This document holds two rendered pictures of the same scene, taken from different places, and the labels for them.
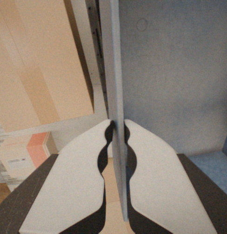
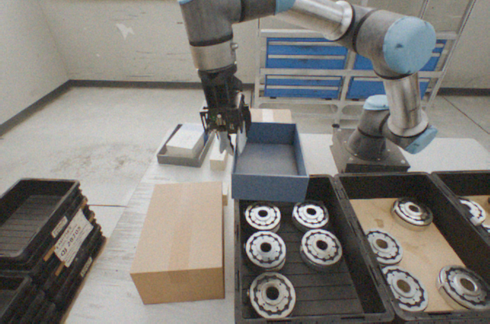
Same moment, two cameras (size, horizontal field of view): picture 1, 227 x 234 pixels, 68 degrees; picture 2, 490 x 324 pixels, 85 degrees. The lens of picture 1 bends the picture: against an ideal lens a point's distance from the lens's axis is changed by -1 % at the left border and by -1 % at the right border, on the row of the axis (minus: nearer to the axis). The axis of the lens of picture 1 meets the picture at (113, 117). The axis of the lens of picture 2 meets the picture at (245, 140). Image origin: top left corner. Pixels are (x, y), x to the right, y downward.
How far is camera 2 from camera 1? 60 cm
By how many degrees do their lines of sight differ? 85
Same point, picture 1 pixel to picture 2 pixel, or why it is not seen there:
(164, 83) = (259, 165)
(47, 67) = (197, 225)
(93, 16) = not seen: hidden behind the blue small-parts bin
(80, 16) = (228, 233)
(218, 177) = (289, 185)
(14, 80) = (169, 230)
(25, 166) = not seen: outside the picture
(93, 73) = (229, 279)
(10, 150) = not seen: outside the picture
